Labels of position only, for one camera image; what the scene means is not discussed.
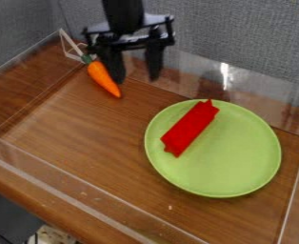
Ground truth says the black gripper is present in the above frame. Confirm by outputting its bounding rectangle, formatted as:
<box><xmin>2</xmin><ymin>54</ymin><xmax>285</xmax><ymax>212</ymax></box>
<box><xmin>82</xmin><ymin>13</ymin><xmax>176</xmax><ymax>84</ymax></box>

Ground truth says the orange toy carrot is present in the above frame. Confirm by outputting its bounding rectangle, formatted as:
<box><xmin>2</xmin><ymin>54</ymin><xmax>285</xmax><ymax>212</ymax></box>
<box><xmin>82</xmin><ymin>55</ymin><xmax>123</xmax><ymax>98</ymax></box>

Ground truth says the red block object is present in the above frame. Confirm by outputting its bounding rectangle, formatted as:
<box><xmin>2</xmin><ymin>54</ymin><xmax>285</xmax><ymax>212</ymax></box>
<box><xmin>160</xmin><ymin>99</ymin><xmax>221</xmax><ymax>157</ymax></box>

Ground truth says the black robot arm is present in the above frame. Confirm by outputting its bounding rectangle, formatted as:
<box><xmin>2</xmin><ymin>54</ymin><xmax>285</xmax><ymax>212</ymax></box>
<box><xmin>82</xmin><ymin>0</ymin><xmax>176</xmax><ymax>84</ymax></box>

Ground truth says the green round plate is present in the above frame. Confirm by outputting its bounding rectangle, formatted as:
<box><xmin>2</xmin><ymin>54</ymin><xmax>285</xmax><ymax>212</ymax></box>
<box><xmin>146</xmin><ymin>100</ymin><xmax>283</xmax><ymax>198</ymax></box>

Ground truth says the clear acrylic enclosure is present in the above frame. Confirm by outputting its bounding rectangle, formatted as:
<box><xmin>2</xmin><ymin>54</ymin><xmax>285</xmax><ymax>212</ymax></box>
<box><xmin>0</xmin><ymin>34</ymin><xmax>299</xmax><ymax>244</ymax></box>

